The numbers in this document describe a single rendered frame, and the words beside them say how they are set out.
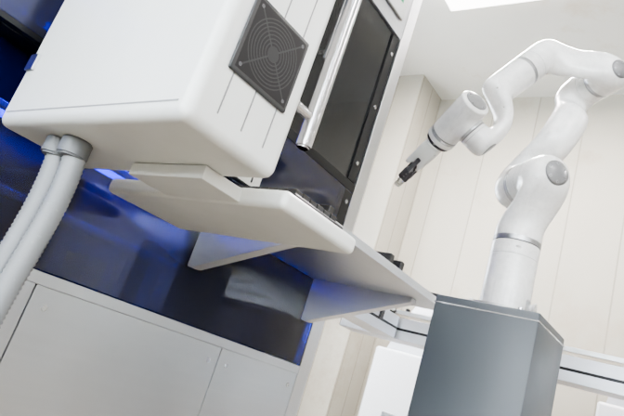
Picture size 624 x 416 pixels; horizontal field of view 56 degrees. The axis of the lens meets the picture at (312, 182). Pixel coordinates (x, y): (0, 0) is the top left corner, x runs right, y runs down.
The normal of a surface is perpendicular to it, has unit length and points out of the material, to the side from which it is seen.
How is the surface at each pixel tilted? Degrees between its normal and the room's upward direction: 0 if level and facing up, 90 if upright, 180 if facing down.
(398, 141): 90
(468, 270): 90
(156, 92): 90
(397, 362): 90
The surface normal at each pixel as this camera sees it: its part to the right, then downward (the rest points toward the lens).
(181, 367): 0.79, 0.06
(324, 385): -0.53, -0.43
